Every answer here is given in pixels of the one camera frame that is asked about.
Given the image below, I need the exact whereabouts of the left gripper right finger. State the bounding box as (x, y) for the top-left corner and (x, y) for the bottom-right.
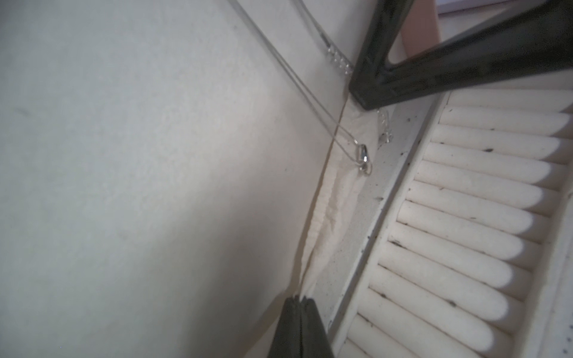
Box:
(301, 297), (334, 358)

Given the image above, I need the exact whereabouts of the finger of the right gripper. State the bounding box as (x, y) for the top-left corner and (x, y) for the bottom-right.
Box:
(349, 1), (572, 110)

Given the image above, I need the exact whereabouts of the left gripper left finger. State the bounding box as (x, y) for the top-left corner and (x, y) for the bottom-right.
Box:
(268, 296), (301, 358)

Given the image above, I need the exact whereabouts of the thin silver jewelry chain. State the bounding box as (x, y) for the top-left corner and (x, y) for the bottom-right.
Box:
(227, 0), (395, 176)

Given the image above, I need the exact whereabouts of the pink jewelry box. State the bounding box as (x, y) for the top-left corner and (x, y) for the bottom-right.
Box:
(1, 1), (572, 357)

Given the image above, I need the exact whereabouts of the purple placemat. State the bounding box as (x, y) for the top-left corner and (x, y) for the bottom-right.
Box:
(435, 0), (509, 14)

